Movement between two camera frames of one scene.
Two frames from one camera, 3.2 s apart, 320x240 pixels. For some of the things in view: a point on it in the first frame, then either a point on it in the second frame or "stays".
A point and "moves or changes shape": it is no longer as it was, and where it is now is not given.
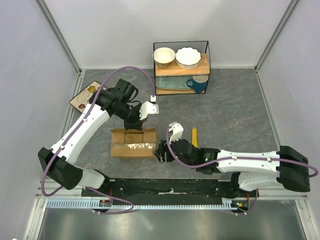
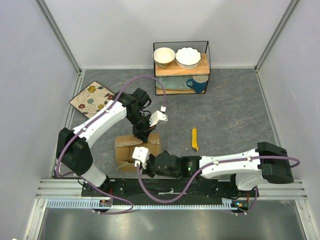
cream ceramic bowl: (163, 57) stays
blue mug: (198, 83) stays
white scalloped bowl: (188, 58) stays
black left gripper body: (130, 122) to (140, 125)
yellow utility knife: (194, 138) stays
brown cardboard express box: (133, 142) moves or changes shape
